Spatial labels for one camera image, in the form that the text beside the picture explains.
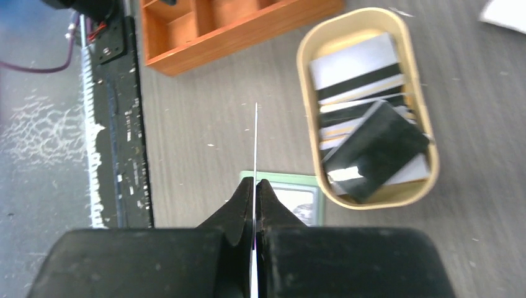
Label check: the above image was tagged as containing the orange compartment organizer tray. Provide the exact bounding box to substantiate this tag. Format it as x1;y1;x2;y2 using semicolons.
138;0;345;76

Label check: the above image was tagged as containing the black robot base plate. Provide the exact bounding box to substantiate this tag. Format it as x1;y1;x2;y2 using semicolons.
86;16;154;228

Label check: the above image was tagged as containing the white folded cloth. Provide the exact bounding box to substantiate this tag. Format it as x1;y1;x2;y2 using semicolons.
479;0;525;34

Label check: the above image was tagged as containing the white patterned credit card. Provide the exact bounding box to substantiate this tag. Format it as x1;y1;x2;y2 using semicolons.
271;183;319;226

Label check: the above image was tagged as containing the silver credit card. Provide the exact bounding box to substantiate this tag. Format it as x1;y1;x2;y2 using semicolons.
309;32;398;90

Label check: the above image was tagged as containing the beige oval card tray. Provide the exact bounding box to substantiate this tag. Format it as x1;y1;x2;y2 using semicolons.
296;7;439;210

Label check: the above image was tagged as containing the thin white credit card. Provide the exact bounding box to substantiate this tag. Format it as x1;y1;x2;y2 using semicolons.
250;102;259;298

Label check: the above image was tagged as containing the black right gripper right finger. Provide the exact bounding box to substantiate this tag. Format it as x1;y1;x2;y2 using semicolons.
256;180;455;297

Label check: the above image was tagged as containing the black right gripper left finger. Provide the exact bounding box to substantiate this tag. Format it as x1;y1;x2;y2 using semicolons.
28;178;254;297

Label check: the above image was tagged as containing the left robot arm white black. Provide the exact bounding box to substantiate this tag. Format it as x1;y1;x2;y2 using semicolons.
42;0;120;22

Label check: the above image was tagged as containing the green card holder wallet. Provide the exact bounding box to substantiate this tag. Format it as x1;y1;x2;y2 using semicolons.
256;172;325;226

